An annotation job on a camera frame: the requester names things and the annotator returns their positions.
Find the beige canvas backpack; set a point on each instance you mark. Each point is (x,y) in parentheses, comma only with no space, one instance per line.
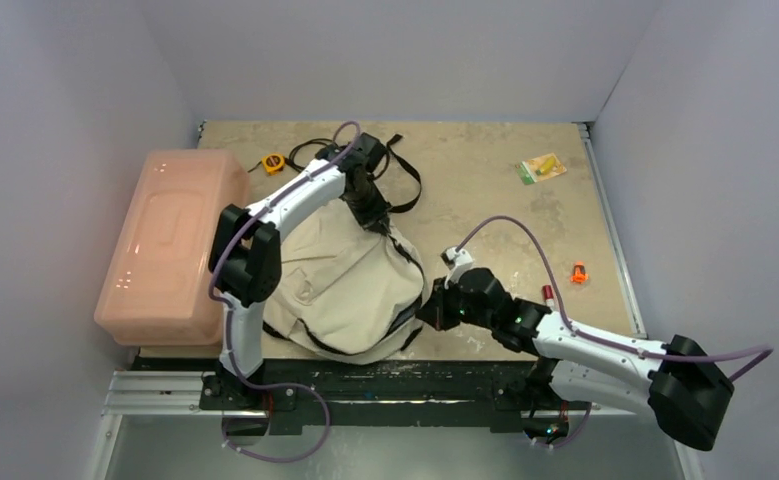
(348,293)

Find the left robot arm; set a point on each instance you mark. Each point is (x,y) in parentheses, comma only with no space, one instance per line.
(246,260)

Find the red marker pen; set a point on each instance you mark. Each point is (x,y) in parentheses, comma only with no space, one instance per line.
(548,296)

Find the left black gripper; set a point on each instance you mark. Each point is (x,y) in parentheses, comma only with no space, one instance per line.
(376,217)

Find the black table front rail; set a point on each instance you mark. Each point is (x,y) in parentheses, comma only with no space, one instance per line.
(287,396)

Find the banana picture card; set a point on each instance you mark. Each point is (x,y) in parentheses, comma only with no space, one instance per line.
(540,169)

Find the orange small clip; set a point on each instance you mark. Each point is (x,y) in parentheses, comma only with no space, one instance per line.
(579,273)

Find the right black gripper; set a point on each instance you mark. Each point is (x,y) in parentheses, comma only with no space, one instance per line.
(440,309)

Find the yellow tape measure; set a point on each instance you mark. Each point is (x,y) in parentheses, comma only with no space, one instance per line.
(273,163)

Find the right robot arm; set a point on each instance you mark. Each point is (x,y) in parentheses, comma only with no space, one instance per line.
(673,382)

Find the pink plastic storage box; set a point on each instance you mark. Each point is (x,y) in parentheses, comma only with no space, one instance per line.
(156,289)

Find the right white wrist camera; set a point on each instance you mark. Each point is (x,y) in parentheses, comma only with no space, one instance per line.
(458,261)

